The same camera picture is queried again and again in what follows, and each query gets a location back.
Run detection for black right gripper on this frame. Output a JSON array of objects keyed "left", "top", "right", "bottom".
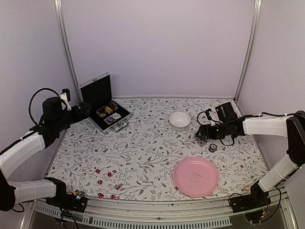
[{"left": 196, "top": 121, "right": 230, "bottom": 140}]

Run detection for small stack poker chips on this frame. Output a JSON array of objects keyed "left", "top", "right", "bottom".
[{"left": 208, "top": 144, "right": 217, "bottom": 153}]

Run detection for aluminium poker set case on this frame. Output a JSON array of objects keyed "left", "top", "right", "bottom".
[{"left": 78, "top": 72, "right": 132, "bottom": 134}]

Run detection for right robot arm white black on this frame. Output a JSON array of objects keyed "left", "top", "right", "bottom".
[{"left": 195, "top": 102, "right": 305, "bottom": 208}]

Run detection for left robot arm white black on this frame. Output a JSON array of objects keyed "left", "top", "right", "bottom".
[{"left": 0, "top": 89, "right": 91, "bottom": 211}]

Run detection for gold playing card deck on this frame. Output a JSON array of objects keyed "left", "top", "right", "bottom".
[{"left": 105, "top": 106, "right": 113, "bottom": 114}]

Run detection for blue round blind button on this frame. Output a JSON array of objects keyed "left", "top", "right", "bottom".
[{"left": 105, "top": 117, "right": 115, "bottom": 124}]

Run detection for row of poker chips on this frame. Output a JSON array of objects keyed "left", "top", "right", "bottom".
[{"left": 108, "top": 101, "right": 118, "bottom": 111}]

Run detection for white ceramic bowl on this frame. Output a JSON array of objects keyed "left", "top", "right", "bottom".
[{"left": 169, "top": 112, "right": 191, "bottom": 131}]

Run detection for pink plastic plate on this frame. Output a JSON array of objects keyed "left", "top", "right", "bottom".
[{"left": 173, "top": 157, "right": 219, "bottom": 198}]

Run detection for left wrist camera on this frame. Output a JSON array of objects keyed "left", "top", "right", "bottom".
[{"left": 60, "top": 88, "right": 71, "bottom": 111}]

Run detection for front aluminium rail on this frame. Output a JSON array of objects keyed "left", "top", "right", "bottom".
[{"left": 32, "top": 198, "right": 298, "bottom": 229}]

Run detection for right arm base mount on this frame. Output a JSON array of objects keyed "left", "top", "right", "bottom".
[{"left": 228, "top": 193, "right": 271, "bottom": 213}]

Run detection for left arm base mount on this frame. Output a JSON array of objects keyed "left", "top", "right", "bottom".
[{"left": 46, "top": 190, "right": 88, "bottom": 213}]

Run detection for left aluminium frame post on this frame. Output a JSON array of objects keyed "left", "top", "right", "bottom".
[{"left": 54, "top": 0, "right": 78, "bottom": 91}]

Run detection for aluminium frame post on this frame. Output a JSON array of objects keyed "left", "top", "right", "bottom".
[
  {"left": 54, "top": 0, "right": 78, "bottom": 91},
  {"left": 234, "top": 0, "right": 262, "bottom": 102}
]

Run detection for right aluminium frame post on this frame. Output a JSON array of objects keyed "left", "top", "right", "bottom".
[{"left": 234, "top": 0, "right": 262, "bottom": 102}]

